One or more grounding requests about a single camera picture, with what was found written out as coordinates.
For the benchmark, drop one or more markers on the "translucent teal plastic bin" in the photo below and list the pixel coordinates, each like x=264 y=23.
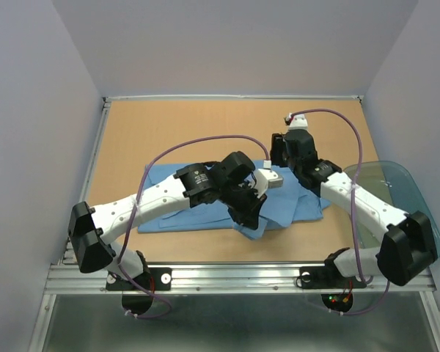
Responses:
x=393 y=184

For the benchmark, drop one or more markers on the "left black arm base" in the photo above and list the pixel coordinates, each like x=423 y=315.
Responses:
x=135 y=302

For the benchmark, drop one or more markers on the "blue long sleeve shirt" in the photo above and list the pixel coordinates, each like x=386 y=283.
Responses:
x=284 y=206

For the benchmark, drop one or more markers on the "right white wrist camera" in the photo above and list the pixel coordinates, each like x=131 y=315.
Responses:
x=296 y=122

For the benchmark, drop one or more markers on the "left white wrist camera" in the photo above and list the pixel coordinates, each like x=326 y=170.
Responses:
x=265 y=179

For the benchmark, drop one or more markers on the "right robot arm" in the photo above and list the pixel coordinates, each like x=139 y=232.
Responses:
x=407 y=242

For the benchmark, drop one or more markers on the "aluminium mounting rail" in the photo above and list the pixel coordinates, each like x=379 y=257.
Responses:
x=232 y=307

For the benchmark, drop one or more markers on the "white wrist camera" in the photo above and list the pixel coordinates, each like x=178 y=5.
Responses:
x=296 y=122
x=265 y=179

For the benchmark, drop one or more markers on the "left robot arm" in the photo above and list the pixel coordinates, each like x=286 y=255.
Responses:
x=93 y=231

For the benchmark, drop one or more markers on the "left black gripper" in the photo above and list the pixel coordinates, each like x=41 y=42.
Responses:
x=248 y=216

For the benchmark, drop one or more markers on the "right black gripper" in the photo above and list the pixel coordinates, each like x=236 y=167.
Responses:
x=276 y=149

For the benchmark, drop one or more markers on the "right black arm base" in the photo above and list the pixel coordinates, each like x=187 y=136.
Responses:
x=338 y=295

